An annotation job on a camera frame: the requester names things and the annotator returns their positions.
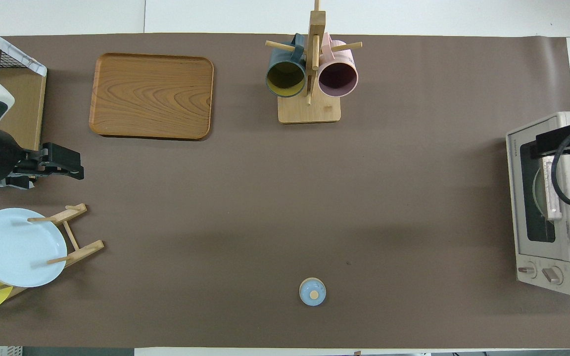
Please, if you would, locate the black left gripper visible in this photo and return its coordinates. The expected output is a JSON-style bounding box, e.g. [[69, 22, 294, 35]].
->
[[15, 142, 85, 190]]

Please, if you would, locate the pale green plate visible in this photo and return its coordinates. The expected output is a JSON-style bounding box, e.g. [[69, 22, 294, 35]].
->
[[531, 166, 548, 218]]

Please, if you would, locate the wooden plate rack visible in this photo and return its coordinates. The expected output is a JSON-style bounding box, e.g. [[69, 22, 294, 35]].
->
[[0, 203, 105, 300]]

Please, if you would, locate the light blue plate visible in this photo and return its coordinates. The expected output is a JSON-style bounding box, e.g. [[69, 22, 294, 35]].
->
[[0, 208, 68, 288]]

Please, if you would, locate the brown wooden tray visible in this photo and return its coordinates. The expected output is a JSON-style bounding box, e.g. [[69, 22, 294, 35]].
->
[[89, 53, 215, 141]]

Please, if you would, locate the white checkered cloth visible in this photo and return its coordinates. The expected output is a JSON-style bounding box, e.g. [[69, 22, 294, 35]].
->
[[0, 20, 48, 77]]

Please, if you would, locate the brown table mat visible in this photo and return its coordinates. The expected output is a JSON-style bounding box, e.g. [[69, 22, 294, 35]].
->
[[0, 34, 570, 349]]

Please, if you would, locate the pink mug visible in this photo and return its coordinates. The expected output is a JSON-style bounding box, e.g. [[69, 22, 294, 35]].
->
[[318, 33, 359, 98]]

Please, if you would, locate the dark blue mug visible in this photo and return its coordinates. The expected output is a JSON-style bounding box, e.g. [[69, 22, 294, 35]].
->
[[265, 34, 308, 98]]

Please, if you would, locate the wooden mug tree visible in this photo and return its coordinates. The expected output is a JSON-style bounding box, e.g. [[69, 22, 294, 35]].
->
[[265, 0, 363, 124]]

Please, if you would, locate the small blue call bell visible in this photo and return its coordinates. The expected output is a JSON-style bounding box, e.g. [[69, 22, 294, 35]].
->
[[299, 277, 327, 307]]

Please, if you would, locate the wooden shelf with wire basket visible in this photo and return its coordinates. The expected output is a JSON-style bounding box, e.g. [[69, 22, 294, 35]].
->
[[0, 29, 47, 151]]

